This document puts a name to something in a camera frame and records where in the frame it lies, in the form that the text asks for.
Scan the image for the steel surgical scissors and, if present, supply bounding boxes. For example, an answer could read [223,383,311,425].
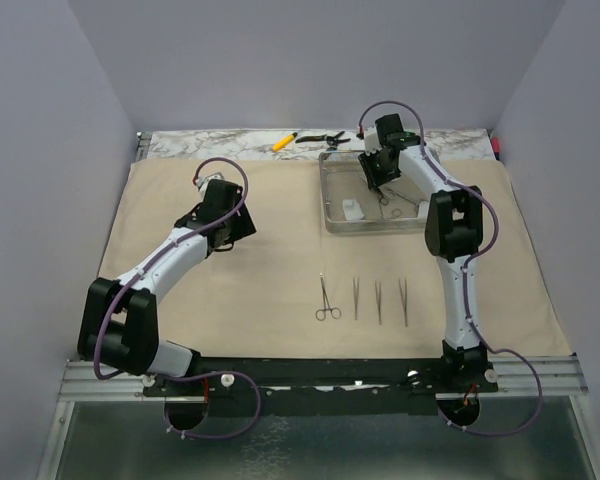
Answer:
[394,190,422,205]

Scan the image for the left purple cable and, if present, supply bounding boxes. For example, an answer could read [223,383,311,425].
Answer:
[93,157,262,441]

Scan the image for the white gauze pad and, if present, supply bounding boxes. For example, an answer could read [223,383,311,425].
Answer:
[417,201,429,221]
[342,198,365,222]

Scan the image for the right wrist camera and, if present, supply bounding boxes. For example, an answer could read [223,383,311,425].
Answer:
[363,113,409,154]

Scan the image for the purple cable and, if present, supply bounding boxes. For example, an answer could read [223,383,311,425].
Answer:
[357,101,544,439]
[93,157,262,441]

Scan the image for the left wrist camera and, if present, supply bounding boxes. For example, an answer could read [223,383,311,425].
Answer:
[193,172,225,196]

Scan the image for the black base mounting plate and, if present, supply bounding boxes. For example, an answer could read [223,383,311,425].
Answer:
[143,357,498,417]

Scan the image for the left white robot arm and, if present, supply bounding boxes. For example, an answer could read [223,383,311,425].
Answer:
[77,183,256,395]

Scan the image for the steel forceps clamp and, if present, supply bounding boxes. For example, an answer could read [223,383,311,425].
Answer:
[376,188,395,206]

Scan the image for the curved steel clamp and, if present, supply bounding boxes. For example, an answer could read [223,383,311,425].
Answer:
[315,274,342,321]

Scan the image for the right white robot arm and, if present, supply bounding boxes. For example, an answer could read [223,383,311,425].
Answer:
[359,140,487,391]

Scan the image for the steel tweezers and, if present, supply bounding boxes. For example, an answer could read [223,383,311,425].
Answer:
[374,280,383,326]
[352,277,360,321]
[398,278,408,327]

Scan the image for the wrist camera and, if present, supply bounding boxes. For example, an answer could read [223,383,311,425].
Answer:
[193,172,225,196]
[363,113,409,154]

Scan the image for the black handled pliers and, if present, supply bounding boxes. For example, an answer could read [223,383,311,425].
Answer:
[295,131,351,151]

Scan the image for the aluminium extrusion rail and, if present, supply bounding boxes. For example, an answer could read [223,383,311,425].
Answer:
[58,355,589,402]

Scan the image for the wire mesh instrument tray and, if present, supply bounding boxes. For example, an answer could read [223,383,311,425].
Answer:
[319,145,445,234]

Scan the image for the red marker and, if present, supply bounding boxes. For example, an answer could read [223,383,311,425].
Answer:
[490,137,500,159]

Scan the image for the beige surgical wrap cloth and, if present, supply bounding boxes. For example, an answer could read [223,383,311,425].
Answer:
[79,157,579,360]

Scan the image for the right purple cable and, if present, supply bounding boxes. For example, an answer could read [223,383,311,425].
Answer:
[357,101,544,439]

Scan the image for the yellow black marker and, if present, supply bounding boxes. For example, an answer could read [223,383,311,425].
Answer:
[271,131,298,152]

